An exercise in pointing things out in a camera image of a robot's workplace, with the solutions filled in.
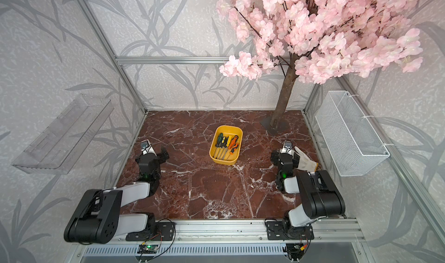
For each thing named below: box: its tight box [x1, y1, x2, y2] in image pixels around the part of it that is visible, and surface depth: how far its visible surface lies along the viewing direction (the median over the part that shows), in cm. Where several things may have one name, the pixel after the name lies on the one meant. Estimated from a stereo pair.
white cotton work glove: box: [287, 145, 319, 173], surface depth 96 cm
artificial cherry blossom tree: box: [216, 0, 423, 127], surface depth 56 cm
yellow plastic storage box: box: [209, 125, 244, 166], surface depth 101 cm
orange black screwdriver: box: [226, 142, 239, 160], surface depth 101 cm
